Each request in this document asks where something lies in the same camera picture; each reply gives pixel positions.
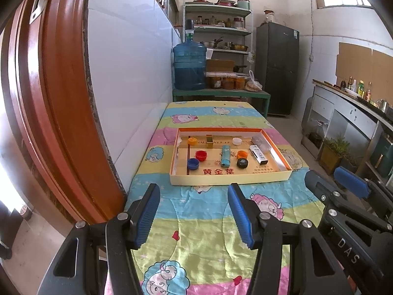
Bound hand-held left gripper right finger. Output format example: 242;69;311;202
227;183;348;295

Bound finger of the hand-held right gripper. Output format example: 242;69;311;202
305;170;393;233
334;166;393;219

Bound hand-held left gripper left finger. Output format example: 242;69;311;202
37;183;161;295

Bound shallow cardboard box tray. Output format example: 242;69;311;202
169;127;292;186

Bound white printed small box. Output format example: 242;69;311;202
249;145;268;165

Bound dark planter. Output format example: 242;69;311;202
338;156;357;176

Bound yellow planter with grass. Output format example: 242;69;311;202
319;137;349;174

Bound green air fryer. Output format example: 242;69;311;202
370;133;393;174

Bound grey kitchen counter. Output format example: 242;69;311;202
311;79;393;188

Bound plastic bag of food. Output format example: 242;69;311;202
245;71;263;92

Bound green low table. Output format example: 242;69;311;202
172;88;271;118

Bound dark grey refrigerator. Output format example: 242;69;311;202
255;22;300;117

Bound red-brown wooden door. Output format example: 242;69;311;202
0;0;127;232

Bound brown cardboard box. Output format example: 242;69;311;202
206;59;236;73

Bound blue water jug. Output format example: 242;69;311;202
172;41;207;90

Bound white metal shelf rack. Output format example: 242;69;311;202
183;0;254;90

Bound water jug pump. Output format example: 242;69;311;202
184;19;196;43

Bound metal door hinge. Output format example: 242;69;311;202
29;0;51;24

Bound cardboard sheets on wall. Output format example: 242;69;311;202
335;42;393;86

